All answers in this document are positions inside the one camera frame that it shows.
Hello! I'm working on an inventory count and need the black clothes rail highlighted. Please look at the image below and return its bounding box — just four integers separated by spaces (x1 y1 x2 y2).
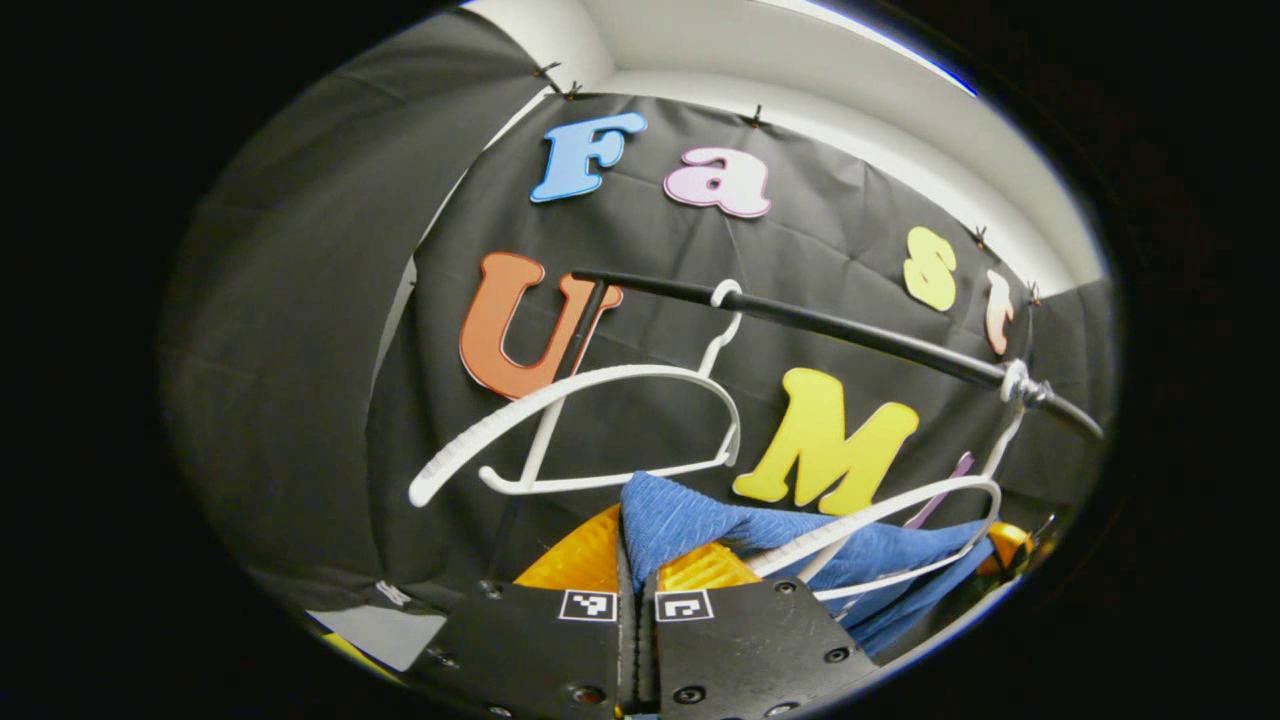
490 268 1106 581

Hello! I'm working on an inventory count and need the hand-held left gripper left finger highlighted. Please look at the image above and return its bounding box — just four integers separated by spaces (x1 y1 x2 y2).
405 503 641 719

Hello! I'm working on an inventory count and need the blue jacket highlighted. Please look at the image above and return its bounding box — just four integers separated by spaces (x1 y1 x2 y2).
620 470 996 656

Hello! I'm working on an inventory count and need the black backdrop cloth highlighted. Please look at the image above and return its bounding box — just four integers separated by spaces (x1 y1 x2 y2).
160 10 1116 641

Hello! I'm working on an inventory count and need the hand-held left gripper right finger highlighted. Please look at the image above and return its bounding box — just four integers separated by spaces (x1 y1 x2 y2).
638 540 881 719

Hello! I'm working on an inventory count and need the white plastic hanger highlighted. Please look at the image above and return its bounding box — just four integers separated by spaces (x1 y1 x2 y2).
745 360 1031 601
408 280 743 508

